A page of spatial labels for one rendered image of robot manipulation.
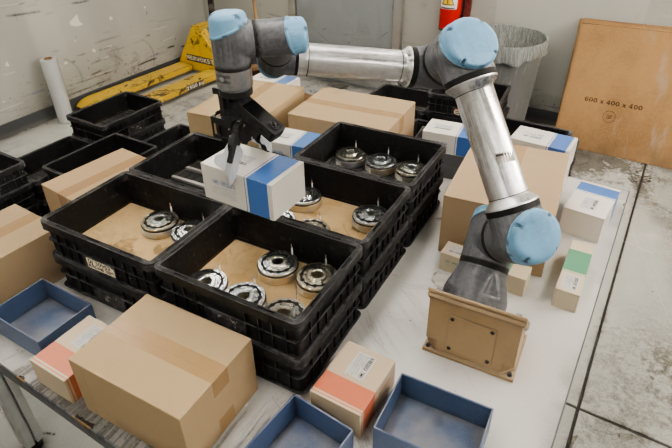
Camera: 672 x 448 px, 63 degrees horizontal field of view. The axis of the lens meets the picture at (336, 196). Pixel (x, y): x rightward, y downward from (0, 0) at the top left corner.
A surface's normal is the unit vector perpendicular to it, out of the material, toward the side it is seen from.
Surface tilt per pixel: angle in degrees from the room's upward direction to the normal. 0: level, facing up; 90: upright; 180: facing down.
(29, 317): 0
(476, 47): 47
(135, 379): 0
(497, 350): 90
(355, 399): 0
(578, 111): 75
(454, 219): 90
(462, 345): 90
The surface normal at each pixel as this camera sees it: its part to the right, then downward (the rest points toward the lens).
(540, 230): 0.23, 0.05
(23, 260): 0.83, 0.29
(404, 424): -0.02, -0.85
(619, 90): -0.50, 0.26
